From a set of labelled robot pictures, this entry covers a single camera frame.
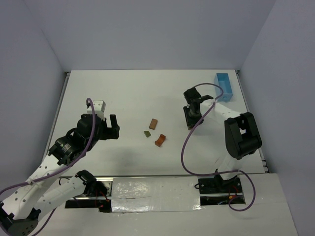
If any blue plastic box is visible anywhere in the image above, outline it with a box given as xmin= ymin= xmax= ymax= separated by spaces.
xmin=214 ymin=73 xmax=233 ymax=102

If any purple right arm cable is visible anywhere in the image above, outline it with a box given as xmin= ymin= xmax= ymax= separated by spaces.
xmin=181 ymin=83 xmax=257 ymax=212

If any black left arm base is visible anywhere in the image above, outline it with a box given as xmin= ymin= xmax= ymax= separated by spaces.
xmin=64 ymin=177 xmax=113 ymax=213

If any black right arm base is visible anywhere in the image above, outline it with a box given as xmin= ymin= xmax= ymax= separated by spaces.
xmin=194 ymin=176 xmax=245 ymax=206

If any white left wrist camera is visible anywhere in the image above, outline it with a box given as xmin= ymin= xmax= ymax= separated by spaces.
xmin=86 ymin=99 xmax=106 ymax=120

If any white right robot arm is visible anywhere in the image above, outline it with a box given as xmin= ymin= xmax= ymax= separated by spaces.
xmin=183 ymin=86 xmax=262 ymax=193

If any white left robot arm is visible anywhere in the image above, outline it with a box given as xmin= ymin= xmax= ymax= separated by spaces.
xmin=0 ymin=114 xmax=120 ymax=236

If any silver reflective tape sheet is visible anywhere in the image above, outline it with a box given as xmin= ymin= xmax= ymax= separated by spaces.
xmin=111 ymin=176 xmax=201 ymax=213

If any orange wood arch block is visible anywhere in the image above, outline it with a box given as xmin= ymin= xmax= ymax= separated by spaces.
xmin=155 ymin=134 xmax=166 ymax=147

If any light wood rectangular block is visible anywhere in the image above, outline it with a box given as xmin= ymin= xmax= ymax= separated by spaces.
xmin=149 ymin=118 xmax=158 ymax=130

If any green wood triangle block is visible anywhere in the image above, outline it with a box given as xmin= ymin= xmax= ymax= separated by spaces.
xmin=144 ymin=131 xmax=151 ymax=138

